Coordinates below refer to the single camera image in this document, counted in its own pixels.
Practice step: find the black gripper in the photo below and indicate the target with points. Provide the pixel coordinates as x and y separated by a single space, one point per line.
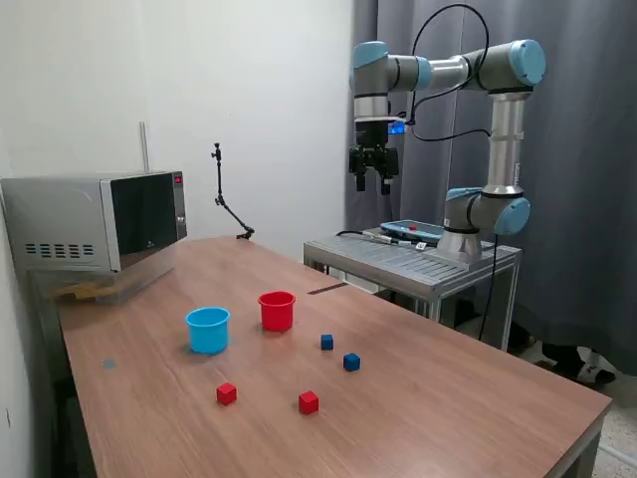
371 137

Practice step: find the blue cube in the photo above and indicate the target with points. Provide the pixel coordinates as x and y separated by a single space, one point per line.
351 362
327 342

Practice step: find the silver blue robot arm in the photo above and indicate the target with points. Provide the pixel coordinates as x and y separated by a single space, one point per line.
505 134

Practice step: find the blue teach pendant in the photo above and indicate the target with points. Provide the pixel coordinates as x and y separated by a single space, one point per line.
403 228

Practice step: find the grey metal robot stand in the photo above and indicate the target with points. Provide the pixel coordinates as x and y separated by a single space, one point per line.
398 259

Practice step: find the dark brown flat strip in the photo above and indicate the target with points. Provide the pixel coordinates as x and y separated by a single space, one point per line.
326 289

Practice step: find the grey curtain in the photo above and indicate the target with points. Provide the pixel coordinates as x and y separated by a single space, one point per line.
587 149

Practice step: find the blue plastic cup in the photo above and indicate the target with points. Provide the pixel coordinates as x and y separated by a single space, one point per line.
209 336

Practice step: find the red cube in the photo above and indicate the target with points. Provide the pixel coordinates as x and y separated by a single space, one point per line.
226 394
308 403

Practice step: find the person's foot in sandal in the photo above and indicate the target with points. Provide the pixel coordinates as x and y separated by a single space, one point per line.
572 356

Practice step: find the silver microwave oven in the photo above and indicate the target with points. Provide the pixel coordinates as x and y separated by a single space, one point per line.
64 219

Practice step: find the wooden blocks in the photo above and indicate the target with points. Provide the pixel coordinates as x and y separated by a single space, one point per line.
79 293

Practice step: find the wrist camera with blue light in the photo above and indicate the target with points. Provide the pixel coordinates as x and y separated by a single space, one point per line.
398 128

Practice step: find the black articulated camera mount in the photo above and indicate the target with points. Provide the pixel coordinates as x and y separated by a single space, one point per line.
219 179

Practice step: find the white wall pipe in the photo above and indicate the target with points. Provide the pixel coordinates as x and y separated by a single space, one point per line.
144 144

